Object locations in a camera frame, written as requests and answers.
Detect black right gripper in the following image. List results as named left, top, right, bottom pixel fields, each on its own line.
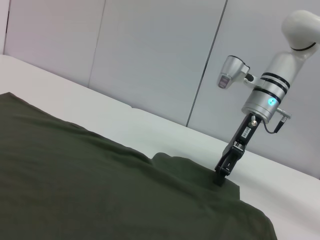
left=214, top=113, right=263, bottom=187

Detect dark green t-shirt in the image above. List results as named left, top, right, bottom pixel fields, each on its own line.
left=0, top=91, right=278, bottom=240

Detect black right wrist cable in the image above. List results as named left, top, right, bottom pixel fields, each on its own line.
left=264, top=107, right=293, bottom=135

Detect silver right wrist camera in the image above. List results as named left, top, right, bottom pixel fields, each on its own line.
left=216, top=55, right=262, bottom=90

